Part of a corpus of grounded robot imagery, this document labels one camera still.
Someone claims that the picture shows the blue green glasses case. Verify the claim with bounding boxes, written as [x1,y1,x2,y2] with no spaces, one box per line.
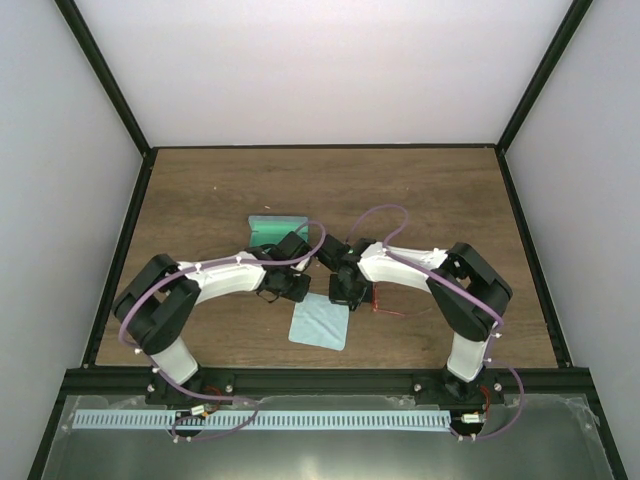
[248,215,309,247]

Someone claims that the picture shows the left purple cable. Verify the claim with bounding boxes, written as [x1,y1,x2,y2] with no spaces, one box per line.
[117,219,329,445]

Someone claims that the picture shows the red transparent sunglasses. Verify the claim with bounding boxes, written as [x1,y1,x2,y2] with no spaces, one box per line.
[372,284,405,317]

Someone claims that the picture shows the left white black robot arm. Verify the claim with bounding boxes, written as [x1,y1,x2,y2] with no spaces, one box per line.
[112,232,312,404]

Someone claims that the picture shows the purple cable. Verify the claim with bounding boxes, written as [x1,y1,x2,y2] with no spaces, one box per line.
[344,204,526,442]
[117,219,329,445]

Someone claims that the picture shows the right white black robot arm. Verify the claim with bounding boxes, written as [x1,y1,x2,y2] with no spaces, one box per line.
[316,236,513,403]

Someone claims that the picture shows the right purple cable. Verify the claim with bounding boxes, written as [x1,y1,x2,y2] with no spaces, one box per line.
[344,204,526,442]

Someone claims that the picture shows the black aluminium frame rail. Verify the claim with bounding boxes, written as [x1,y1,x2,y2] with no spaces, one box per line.
[61,367,594,398]

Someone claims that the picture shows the light blue slotted cable duct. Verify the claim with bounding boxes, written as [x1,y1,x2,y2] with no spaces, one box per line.
[72,409,451,432]

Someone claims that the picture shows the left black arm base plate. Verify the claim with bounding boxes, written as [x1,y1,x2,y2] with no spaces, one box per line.
[144,367,235,407]

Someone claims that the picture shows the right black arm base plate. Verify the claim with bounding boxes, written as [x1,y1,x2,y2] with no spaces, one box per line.
[411,367,504,409]

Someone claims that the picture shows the light blue cleaning cloth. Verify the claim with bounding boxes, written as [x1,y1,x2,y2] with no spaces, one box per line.
[288,293,350,351]

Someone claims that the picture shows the clear plastic sheet cover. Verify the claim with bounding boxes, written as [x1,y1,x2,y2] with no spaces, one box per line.
[42,395,612,479]

